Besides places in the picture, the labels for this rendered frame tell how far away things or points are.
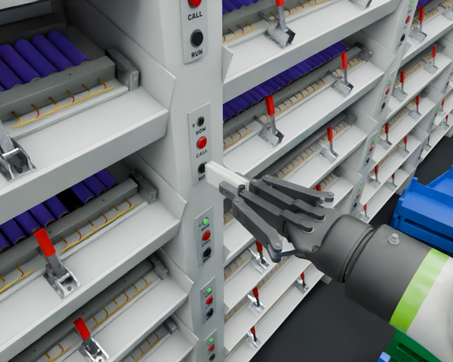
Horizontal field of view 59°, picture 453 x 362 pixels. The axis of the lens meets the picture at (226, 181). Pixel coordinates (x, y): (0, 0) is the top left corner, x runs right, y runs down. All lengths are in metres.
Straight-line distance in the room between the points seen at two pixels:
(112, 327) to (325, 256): 0.40
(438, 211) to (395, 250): 1.57
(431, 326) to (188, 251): 0.38
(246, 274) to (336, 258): 0.56
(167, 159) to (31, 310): 0.25
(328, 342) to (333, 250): 1.10
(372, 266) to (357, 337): 1.14
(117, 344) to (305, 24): 0.62
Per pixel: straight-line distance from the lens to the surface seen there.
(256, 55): 0.62
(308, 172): 1.00
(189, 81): 0.50
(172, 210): 0.60
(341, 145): 1.11
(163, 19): 0.45
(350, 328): 1.58
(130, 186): 0.60
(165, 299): 0.74
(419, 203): 2.01
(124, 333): 0.72
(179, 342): 0.91
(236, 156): 0.70
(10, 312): 0.55
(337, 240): 0.45
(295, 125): 0.81
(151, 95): 0.51
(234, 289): 0.97
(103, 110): 0.48
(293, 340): 1.51
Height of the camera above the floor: 1.31
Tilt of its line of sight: 40 degrees down
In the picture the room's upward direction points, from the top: straight up
